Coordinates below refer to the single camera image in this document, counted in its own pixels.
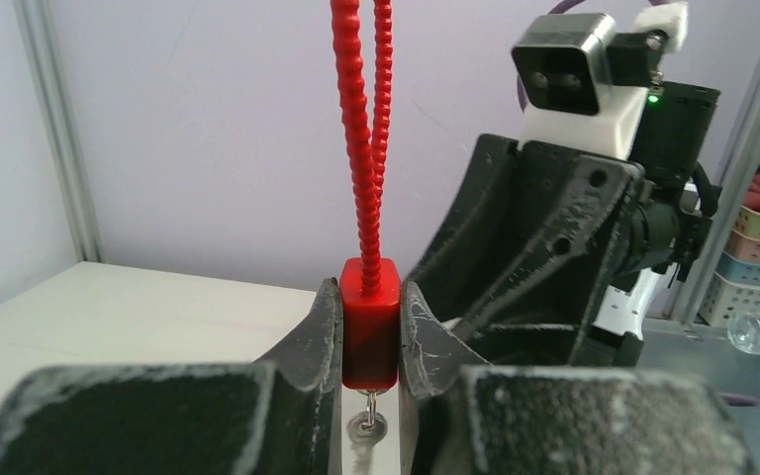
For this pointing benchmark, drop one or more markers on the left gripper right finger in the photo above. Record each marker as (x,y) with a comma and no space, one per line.
(459,414)

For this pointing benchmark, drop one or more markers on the red cable lock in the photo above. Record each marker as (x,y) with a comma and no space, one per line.
(369,283)

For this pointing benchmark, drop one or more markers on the stacked pastel storage baskets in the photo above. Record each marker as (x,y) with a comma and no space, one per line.
(735,283)

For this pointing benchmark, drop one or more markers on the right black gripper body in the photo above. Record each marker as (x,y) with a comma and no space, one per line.
(522,260)

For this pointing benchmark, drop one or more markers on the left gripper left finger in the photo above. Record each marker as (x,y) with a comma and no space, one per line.
(278,414)

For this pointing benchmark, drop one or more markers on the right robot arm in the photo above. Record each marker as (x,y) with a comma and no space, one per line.
(676,206)

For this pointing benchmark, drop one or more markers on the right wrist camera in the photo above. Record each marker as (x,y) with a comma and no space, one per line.
(583,84)

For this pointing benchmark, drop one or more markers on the silver keys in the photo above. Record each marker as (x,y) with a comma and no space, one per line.
(365,430)

